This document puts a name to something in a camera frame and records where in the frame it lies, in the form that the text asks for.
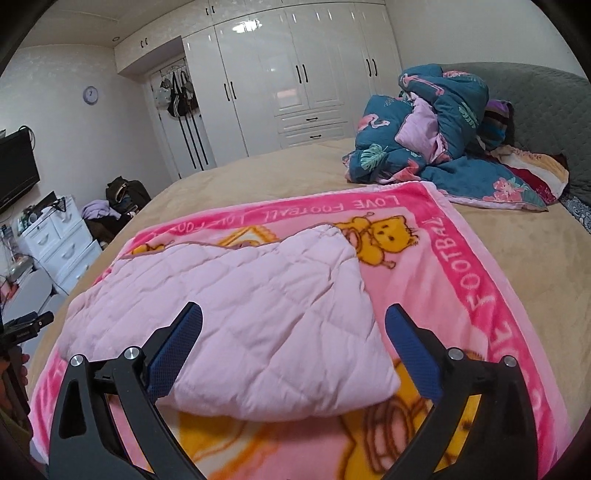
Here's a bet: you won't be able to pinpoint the white drawer cabinet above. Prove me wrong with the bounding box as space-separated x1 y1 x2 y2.
18 196 103 296

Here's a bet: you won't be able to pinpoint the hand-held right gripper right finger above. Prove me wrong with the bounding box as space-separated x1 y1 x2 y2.
384 302 541 480

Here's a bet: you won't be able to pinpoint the pale grey panel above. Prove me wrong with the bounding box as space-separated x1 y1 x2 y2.
8 271 57 315

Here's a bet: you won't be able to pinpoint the black metal frame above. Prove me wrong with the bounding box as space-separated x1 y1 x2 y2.
41 193 71 214

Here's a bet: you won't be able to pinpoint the dark patterned pillow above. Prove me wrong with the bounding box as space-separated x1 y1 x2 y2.
560 193 591 228

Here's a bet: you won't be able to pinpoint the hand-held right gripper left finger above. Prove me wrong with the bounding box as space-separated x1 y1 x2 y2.
47 301 206 480

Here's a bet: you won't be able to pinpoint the black flat television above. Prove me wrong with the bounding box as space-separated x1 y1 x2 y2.
0 129 41 216

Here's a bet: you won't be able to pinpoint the white glossy wardrobe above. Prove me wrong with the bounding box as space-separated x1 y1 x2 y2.
113 0 405 154

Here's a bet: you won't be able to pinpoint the pink printed bear blanket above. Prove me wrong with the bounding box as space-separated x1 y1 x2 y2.
28 181 561 480

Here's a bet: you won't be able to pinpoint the red and cream blanket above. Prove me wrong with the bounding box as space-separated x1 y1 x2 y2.
492 145 571 206

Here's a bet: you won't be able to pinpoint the purple striped pillow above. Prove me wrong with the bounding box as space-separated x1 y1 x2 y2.
480 99 516 151

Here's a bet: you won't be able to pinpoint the grey padded headboard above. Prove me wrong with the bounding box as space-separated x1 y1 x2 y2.
443 62 591 204

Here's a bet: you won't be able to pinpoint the bed with tan sheet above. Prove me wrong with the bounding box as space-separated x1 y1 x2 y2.
28 136 591 462

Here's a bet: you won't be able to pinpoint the hanging dark bags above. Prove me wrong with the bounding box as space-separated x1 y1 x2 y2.
159 69 199 119

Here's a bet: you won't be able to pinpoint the dark backpack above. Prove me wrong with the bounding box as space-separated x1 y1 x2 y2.
105 176 153 216

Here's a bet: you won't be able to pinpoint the dark brown clothes pile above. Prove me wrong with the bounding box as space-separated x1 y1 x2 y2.
85 215 126 243

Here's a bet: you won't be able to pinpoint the pink quilted jacket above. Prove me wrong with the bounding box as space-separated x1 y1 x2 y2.
58 224 402 421

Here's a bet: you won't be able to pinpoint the teal floral quilt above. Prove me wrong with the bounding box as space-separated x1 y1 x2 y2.
342 65 550 213

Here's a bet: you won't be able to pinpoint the purple clothes pile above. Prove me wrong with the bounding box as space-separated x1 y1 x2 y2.
82 199 114 220

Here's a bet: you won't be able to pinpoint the white door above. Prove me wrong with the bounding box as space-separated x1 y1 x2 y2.
148 55 218 182

